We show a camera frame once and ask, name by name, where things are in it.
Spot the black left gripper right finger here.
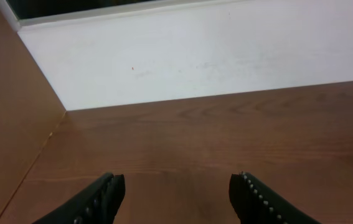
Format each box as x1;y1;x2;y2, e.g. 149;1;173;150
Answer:
228;172;319;224

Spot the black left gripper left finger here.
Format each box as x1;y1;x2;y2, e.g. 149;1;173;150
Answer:
34;172;126;224

